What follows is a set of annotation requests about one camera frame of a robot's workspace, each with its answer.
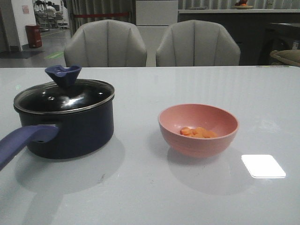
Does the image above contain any pink bowl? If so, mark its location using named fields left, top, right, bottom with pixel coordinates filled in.
left=158, top=104, right=239, bottom=158

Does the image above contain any glass lid with blue knob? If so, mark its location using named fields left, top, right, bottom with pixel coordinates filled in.
left=14, top=65, right=114, bottom=115

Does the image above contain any dark blue saucepan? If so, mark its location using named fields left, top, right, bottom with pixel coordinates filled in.
left=0, top=99, right=114, bottom=167

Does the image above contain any right grey upholstered chair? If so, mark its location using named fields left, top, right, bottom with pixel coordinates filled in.
left=156, top=20, right=240, bottom=67

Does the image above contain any grey upholstered chair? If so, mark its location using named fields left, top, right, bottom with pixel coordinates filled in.
left=64, top=20, right=147, bottom=67
left=156, top=20, right=240, bottom=67

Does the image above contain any left grey upholstered chair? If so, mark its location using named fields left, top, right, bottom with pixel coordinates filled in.
left=64, top=20, right=147, bottom=67

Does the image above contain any white cabinet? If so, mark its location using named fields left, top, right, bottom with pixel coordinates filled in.
left=135, top=0, right=178, bottom=67

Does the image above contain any red barrier belt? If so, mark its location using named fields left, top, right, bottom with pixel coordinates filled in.
left=73, top=12, right=130, bottom=18

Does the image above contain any dark counter with white top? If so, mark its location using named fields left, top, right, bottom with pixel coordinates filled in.
left=178, top=9, right=300, bottom=66

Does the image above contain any red trash bin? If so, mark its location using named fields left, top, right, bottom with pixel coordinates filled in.
left=25, top=24, right=42, bottom=48

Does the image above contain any fruit plate on counter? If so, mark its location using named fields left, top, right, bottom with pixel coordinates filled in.
left=233, top=0, right=253, bottom=9

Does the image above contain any beige cushion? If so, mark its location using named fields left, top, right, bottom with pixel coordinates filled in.
left=270, top=50, right=300, bottom=67

